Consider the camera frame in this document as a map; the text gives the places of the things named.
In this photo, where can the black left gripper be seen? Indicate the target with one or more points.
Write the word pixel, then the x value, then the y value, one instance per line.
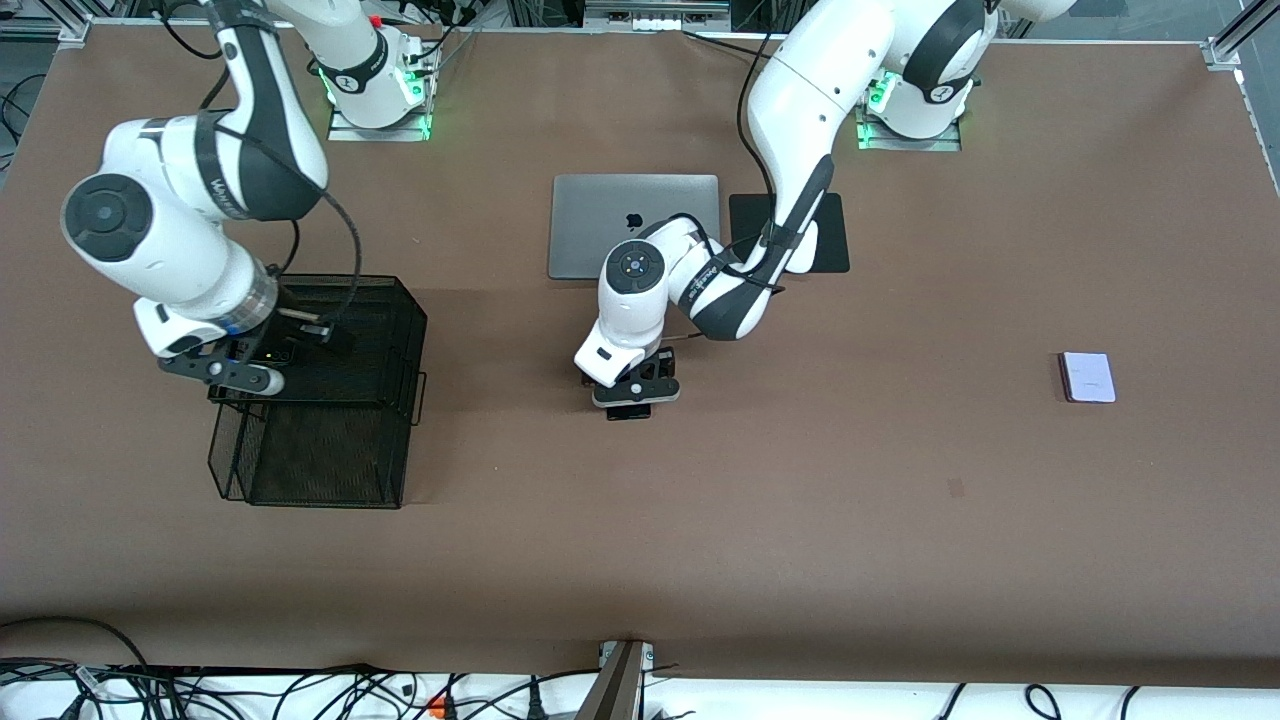
pixel 661 367

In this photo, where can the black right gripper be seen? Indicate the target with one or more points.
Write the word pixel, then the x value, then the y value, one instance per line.
pixel 283 326

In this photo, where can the black slab smartphone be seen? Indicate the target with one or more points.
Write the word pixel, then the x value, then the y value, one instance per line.
pixel 628 412

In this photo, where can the lavender flip phone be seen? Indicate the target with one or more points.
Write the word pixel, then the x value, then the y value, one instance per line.
pixel 1090 378

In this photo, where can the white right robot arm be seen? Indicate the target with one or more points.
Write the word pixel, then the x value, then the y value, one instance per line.
pixel 160 250

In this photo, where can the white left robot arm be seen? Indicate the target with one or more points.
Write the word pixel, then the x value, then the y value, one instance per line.
pixel 820 90

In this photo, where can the grey closed laptop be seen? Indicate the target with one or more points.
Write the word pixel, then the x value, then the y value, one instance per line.
pixel 580 220

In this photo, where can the white computer mouse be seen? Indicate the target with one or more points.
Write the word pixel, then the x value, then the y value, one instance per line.
pixel 808 255

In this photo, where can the black mouse pad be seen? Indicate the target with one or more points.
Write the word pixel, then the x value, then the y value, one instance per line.
pixel 835 240

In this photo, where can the grey power strip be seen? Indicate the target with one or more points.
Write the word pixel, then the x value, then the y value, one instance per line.
pixel 650 20

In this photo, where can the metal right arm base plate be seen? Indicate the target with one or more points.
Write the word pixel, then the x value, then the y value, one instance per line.
pixel 345 130

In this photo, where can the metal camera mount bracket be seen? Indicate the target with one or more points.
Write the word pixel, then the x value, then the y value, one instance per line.
pixel 615 685

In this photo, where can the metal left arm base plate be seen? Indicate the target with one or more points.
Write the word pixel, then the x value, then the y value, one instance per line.
pixel 940 145

